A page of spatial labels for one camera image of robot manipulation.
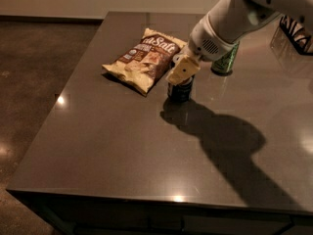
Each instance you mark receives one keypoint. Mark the green soda can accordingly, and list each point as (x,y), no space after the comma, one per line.
(224,65)

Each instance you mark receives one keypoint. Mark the blue pepsi can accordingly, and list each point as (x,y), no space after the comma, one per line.
(182,92)

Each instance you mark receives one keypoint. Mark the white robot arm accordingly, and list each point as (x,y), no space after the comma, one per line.
(217,33)

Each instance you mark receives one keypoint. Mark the brown chip bag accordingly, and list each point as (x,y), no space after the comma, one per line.
(145,63)

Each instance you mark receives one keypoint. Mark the black wire basket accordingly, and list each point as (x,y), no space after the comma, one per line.
(300,38)

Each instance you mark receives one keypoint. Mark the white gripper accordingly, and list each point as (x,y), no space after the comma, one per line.
(204,43)

